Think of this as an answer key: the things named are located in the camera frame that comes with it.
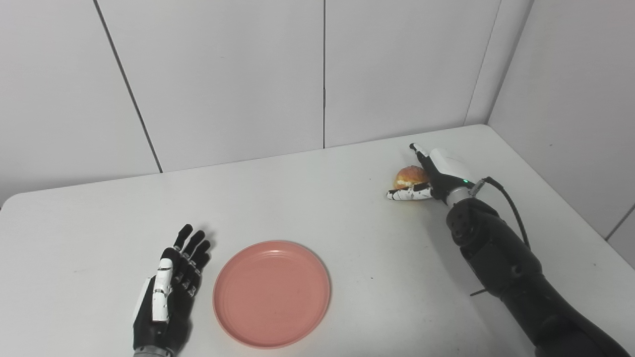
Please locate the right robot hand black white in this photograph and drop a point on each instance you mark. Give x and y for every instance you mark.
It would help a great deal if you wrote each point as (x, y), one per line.
(436, 178)

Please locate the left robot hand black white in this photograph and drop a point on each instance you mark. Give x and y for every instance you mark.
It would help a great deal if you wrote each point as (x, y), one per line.
(166, 307)

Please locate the cream puff pastry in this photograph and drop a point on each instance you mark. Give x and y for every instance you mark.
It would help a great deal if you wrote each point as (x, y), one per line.
(410, 176)

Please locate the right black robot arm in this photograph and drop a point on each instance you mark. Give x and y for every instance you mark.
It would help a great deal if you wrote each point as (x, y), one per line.
(516, 267)

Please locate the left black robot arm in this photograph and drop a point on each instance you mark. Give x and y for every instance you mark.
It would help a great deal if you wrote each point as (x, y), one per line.
(151, 353)

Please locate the pink round plate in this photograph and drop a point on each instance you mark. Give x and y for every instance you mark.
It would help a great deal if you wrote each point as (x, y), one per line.
(272, 293)

